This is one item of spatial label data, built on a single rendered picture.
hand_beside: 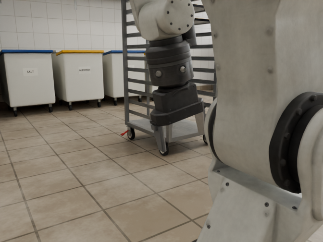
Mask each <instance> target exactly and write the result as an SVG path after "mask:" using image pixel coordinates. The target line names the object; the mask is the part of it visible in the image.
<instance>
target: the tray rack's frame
mask: <svg viewBox="0 0 323 242"><path fill-rule="evenodd" d="M121 11H122V42H123V72H124V117H125V125H127V126H126V127H127V129H129V130H130V131H128V132H127V133H128V135H129V136H131V128H132V129H133V130H135V129H137V130H139V131H142V132H144V133H147V134H149V135H152V136H154V137H155V134H154V131H153V130H152V129H151V125H152V124H151V123H150V120H148V119H145V118H143V119H137V120H131V121H130V120H129V93H128V59H127V24H126V0H121ZM146 81H149V73H146ZM147 93H149V85H147ZM147 104H149V97H147ZM147 115H148V116H149V108H147ZM173 126H175V127H173V128H172V142H175V141H179V140H183V139H188V138H192V137H196V136H200V135H202V134H200V133H199V132H198V128H197V124H196V122H193V121H189V120H185V119H183V120H181V121H178V122H175V123H173ZM163 129H164V136H165V142H166V126H163ZM166 144H168V142H166Z"/></svg>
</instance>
